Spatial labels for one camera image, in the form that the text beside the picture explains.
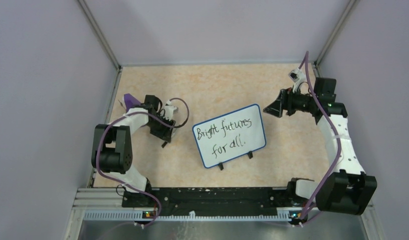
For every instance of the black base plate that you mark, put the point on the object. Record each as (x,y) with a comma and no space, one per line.
(215,201)

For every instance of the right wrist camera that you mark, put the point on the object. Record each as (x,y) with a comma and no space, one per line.
(298,78)

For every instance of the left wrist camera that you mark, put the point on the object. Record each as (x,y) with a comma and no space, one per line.
(168,111)

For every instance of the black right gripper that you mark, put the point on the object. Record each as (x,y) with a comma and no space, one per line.
(284,102)

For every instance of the aluminium frame rail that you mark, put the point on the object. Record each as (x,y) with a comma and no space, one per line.
(317,225)

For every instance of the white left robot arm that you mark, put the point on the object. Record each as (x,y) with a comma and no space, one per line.
(112,149)

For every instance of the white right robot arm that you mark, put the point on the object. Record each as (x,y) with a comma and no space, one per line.
(347,189)

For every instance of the blue framed whiteboard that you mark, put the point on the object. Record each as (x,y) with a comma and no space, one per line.
(230,136)

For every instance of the purple whiteboard eraser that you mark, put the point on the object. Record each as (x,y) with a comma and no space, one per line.
(129,101)

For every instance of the white slotted cable duct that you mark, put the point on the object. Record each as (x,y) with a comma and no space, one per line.
(139,216)

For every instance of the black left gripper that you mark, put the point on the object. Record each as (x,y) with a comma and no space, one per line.
(164,134)

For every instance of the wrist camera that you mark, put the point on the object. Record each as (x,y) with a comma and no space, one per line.
(298,78)
(168,111)

